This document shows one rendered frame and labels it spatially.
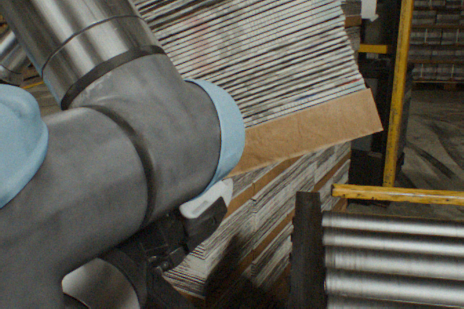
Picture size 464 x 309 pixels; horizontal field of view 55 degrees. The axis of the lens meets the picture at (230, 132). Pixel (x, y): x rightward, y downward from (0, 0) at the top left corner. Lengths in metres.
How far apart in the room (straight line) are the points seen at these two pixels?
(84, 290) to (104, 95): 0.11
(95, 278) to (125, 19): 0.15
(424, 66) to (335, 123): 6.19
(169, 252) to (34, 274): 0.20
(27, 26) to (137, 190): 0.13
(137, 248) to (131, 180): 0.15
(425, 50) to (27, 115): 6.47
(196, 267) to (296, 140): 0.83
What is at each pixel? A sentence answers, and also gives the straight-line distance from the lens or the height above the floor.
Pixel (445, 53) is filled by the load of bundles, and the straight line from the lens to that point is 6.68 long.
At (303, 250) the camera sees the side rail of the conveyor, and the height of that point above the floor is 0.80.
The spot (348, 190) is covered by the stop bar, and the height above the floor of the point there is 0.82.
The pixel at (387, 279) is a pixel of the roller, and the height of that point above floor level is 0.80.
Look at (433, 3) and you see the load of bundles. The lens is 6.58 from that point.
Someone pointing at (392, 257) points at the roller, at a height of 0.80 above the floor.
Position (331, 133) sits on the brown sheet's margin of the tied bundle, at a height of 1.06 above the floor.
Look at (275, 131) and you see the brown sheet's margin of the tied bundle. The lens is 0.45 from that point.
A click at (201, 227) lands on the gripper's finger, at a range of 0.39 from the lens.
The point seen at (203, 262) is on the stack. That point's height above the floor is 0.53.
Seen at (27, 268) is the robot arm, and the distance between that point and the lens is 0.19.
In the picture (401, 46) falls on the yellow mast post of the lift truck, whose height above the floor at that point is 0.95.
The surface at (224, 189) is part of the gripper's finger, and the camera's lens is 0.44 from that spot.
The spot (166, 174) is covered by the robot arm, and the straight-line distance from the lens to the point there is 0.24.
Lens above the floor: 1.18
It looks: 16 degrees down
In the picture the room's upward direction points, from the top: straight up
